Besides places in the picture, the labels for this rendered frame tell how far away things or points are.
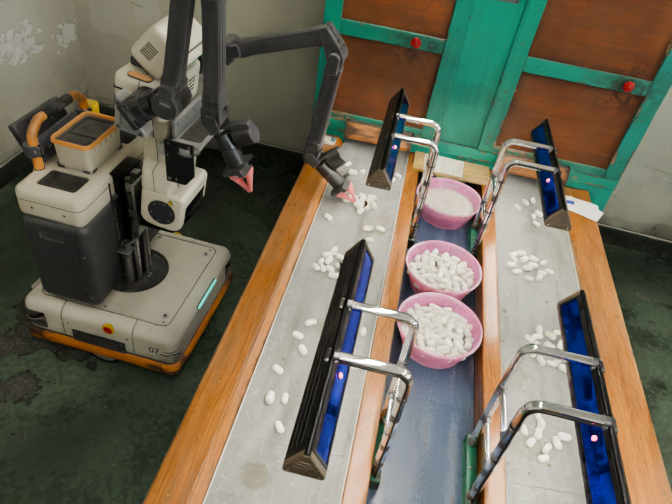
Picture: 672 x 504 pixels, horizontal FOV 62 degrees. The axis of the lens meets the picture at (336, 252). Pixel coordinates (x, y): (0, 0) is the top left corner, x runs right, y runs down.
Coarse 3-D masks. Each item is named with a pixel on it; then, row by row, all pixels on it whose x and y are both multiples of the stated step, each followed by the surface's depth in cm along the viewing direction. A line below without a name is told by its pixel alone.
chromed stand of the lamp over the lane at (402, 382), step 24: (360, 312) 125; (384, 312) 123; (408, 336) 127; (336, 360) 113; (360, 360) 112; (408, 360) 132; (408, 384) 113; (384, 408) 145; (384, 432) 127; (384, 456) 131
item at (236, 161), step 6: (234, 150) 163; (240, 150) 165; (228, 156) 164; (234, 156) 164; (240, 156) 165; (246, 156) 170; (252, 156) 171; (228, 162) 165; (234, 162) 165; (240, 162) 165; (246, 162) 167; (228, 168) 167; (234, 168) 165; (240, 168) 164; (228, 174) 165; (240, 174) 164
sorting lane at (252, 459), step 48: (384, 192) 228; (336, 240) 200; (384, 240) 204; (288, 288) 179; (288, 336) 164; (288, 384) 151; (240, 432) 139; (288, 432) 140; (336, 432) 142; (240, 480) 129; (288, 480) 131; (336, 480) 133
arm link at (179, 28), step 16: (176, 0) 139; (192, 0) 139; (176, 16) 141; (192, 16) 143; (176, 32) 144; (176, 48) 147; (176, 64) 149; (160, 80) 153; (176, 80) 152; (160, 96) 154; (176, 96) 155; (160, 112) 157; (176, 112) 156
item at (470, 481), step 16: (528, 352) 122; (544, 352) 121; (560, 352) 121; (512, 368) 126; (592, 368) 121; (496, 400) 134; (560, 416) 109; (576, 416) 109; (592, 416) 109; (608, 416) 110; (480, 432) 143; (512, 432) 116; (464, 448) 150; (496, 448) 122; (464, 464) 146; (496, 464) 123; (464, 480) 142; (480, 480) 130; (464, 496) 139
